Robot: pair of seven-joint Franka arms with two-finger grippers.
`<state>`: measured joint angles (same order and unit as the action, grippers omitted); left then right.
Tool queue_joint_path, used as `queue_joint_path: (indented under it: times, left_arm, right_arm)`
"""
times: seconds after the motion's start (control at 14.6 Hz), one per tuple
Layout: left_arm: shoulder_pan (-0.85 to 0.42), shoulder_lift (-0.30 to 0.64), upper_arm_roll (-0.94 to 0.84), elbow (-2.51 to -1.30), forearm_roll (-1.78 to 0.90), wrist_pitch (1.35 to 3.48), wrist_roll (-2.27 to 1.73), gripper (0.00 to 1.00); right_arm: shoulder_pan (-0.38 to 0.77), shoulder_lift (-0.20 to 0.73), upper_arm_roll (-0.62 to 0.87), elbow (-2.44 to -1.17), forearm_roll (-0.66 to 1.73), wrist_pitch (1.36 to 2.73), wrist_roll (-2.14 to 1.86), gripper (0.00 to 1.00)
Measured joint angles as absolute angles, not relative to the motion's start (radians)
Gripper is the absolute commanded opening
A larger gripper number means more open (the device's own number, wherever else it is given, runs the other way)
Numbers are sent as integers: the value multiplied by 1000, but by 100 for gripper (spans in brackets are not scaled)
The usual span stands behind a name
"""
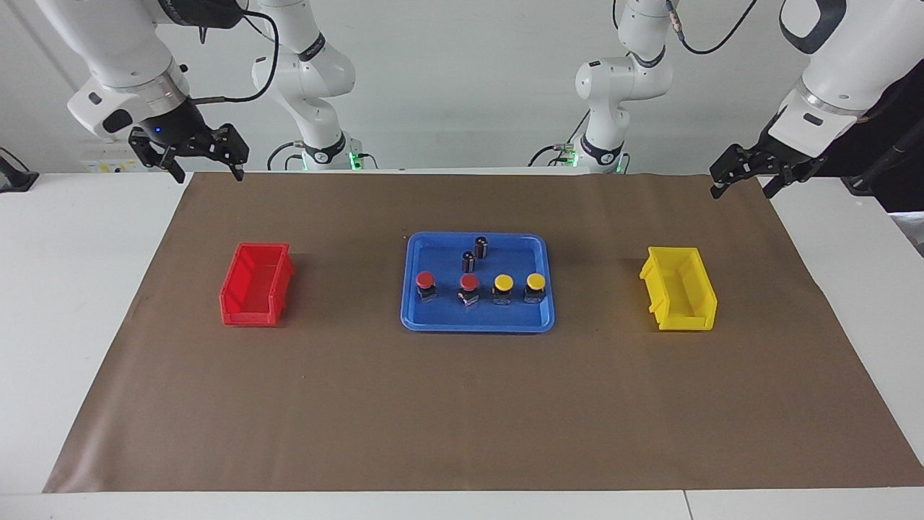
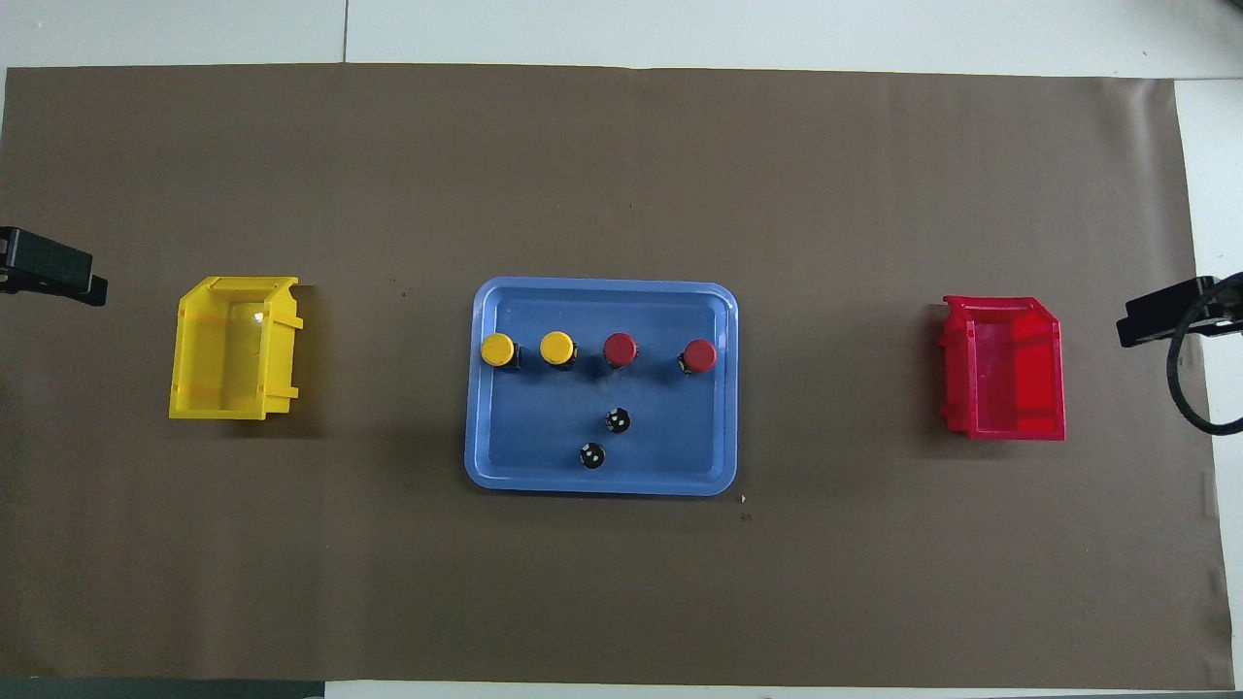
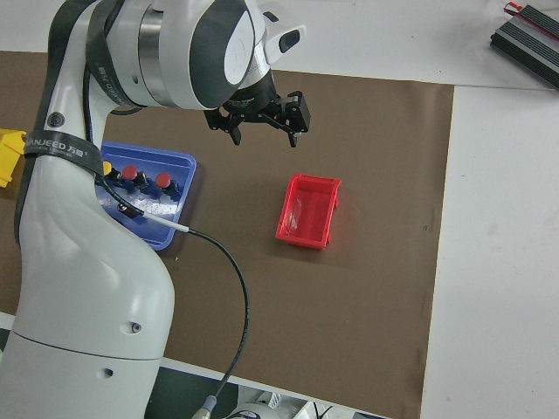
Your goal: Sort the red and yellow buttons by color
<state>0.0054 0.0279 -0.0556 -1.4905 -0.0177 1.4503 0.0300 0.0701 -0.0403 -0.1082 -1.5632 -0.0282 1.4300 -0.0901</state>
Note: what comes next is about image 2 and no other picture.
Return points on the blue plastic tray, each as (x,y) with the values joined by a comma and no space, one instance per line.
(544,427)

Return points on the yellow plastic storage bin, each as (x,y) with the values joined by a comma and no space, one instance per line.
(209,359)

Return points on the yellow push button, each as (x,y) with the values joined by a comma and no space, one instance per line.
(497,349)
(556,348)

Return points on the black push button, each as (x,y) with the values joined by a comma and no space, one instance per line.
(618,420)
(591,454)

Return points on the brown paper table mat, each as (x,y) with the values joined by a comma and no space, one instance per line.
(621,175)

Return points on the red push button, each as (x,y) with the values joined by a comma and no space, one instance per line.
(620,349)
(699,355)

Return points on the red plastic storage bin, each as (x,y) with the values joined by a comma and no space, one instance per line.
(1020,379)

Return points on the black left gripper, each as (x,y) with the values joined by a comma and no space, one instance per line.
(39,257)

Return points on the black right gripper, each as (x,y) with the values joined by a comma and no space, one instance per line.
(1226,296)

